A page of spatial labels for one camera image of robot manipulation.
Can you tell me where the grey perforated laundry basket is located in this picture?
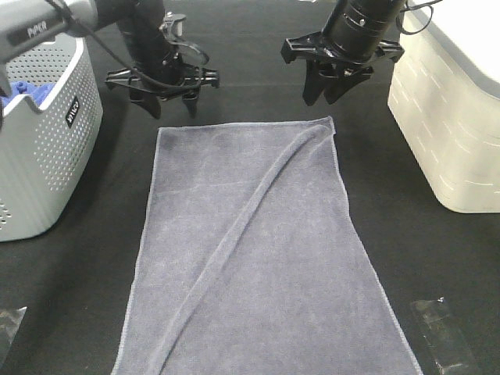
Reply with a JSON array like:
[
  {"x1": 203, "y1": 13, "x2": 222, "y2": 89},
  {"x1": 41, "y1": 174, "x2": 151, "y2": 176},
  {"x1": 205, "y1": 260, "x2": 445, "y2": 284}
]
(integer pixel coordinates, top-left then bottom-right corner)
[{"x1": 1, "y1": 34, "x2": 102, "y2": 241}]

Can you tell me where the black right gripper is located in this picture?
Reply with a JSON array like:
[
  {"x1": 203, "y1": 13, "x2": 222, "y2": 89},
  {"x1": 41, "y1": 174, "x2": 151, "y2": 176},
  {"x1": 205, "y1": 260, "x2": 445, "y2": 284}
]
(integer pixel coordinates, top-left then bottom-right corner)
[{"x1": 280, "y1": 31, "x2": 404, "y2": 106}]

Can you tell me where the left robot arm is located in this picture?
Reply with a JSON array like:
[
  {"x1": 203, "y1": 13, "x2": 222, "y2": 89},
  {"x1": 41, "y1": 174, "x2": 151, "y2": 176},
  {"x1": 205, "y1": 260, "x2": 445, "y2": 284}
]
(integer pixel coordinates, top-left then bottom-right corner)
[{"x1": 1, "y1": 1, "x2": 220, "y2": 119}]

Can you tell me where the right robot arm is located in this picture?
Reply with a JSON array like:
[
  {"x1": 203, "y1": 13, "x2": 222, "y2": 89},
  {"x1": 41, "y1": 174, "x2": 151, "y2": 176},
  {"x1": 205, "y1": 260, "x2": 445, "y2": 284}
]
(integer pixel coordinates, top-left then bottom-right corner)
[{"x1": 281, "y1": 1, "x2": 404, "y2": 105}]

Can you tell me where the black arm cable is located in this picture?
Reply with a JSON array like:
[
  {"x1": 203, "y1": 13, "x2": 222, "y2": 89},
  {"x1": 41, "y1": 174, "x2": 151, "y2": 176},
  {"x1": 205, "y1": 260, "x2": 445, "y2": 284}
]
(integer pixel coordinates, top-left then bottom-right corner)
[
  {"x1": 394, "y1": 0, "x2": 445, "y2": 37},
  {"x1": 42, "y1": 0, "x2": 210, "y2": 89}
]

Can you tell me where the blue towel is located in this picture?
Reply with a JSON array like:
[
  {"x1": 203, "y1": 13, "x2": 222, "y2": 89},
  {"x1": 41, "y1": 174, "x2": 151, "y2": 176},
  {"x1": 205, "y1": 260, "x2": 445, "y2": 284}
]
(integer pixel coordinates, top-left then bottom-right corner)
[{"x1": 1, "y1": 80, "x2": 55, "y2": 106}]

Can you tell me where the grey microfibre towel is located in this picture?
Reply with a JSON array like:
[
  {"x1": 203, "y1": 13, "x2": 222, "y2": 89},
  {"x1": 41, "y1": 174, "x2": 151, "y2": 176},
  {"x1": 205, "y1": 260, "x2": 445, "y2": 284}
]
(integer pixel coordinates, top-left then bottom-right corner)
[{"x1": 112, "y1": 117, "x2": 421, "y2": 374}]

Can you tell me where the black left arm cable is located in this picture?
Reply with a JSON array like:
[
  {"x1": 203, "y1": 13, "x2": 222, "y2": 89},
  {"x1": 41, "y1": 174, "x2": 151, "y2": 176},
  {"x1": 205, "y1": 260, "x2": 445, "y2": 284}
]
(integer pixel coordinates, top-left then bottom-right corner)
[{"x1": 42, "y1": 0, "x2": 210, "y2": 89}]

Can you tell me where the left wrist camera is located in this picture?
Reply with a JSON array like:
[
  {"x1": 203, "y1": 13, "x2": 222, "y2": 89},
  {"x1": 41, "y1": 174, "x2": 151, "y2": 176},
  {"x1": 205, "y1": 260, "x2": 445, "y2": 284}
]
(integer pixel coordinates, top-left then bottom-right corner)
[{"x1": 159, "y1": 12, "x2": 187, "y2": 41}]

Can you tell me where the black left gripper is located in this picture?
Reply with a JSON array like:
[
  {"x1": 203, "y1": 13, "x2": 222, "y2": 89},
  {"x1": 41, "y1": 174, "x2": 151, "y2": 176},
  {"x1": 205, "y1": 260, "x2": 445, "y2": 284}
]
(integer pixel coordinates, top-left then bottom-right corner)
[{"x1": 105, "y1": 62, "x2": 220, "y2": 119}]

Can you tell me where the clear tape strip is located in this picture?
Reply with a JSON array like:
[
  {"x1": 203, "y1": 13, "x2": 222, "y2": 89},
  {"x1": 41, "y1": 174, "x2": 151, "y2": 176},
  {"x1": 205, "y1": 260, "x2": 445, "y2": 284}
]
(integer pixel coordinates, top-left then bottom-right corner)
[
  {"x1": 410, "y1": 297, "x2": 482, "y2": 374},
  {"x1": 0, "y1": 306, "x2": 27, "y2": 356}
]

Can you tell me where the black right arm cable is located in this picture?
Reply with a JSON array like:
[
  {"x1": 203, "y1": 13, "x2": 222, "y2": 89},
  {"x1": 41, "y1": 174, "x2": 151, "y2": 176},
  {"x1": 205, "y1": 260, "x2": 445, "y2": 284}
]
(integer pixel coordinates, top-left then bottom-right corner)
[{"x1": 394, "y1": 0, "x2": 445, "y2": 37}]

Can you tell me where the left clear tape strip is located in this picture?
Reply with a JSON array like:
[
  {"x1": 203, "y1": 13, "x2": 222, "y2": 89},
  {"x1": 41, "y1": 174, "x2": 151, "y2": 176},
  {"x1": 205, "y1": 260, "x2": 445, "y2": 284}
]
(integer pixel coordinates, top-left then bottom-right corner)
[{"x1": 0, "y1": 306, "x2": 27, "y2": 356}]

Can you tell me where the right clear tape strip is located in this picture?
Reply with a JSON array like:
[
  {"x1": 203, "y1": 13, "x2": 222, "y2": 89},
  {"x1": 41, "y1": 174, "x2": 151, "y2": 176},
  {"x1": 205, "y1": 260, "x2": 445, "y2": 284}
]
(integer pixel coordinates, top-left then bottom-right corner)
[{"x1": 410, "y1": 297, "x2": 482, "y2": 374}]

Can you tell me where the white storage bin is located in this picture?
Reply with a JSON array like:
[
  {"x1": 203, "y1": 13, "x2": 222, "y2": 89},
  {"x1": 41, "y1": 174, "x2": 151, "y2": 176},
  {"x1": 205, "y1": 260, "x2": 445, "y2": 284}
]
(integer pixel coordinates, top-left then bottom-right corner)
[{"x1": 387, "y1": 1, "x2": 499, "y2": 213}]

